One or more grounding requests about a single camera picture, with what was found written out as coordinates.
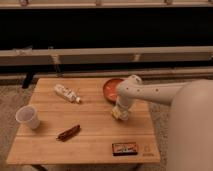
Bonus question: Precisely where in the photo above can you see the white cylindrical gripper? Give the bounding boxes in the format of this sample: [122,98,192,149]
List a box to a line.
[111,96,133,120]

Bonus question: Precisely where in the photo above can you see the white sponge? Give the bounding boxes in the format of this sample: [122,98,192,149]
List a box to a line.
[119,108,129,121]

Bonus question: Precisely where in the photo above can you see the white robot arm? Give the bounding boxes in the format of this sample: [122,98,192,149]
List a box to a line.
[112,75,199,121]

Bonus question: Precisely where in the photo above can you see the orange ceramic bowl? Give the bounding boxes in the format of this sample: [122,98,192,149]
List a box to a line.
[103,78,123,103]

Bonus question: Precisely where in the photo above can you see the small dark rectangular box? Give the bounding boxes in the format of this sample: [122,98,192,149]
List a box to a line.
[112,142,138,156]

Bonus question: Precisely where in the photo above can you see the wooden table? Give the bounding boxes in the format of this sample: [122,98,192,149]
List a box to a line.
[7,78,160,165]

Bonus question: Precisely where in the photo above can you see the brown snack bar wrapper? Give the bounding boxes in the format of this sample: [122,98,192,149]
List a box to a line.
[57,125,81,142]

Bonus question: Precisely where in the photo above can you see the white plastic cup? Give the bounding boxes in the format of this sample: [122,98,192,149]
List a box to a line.
[15,105,40,129]

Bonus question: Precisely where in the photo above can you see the grey metal rail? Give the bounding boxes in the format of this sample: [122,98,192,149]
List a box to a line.
[0,46,213,66]

